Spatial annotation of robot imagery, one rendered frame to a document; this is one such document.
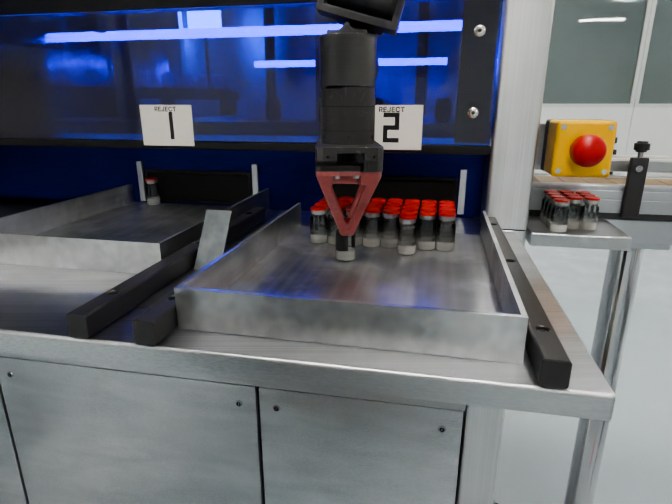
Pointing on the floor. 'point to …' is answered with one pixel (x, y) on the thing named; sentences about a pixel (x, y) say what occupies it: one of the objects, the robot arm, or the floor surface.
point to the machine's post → (507, 197)
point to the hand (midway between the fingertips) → (346, 225)
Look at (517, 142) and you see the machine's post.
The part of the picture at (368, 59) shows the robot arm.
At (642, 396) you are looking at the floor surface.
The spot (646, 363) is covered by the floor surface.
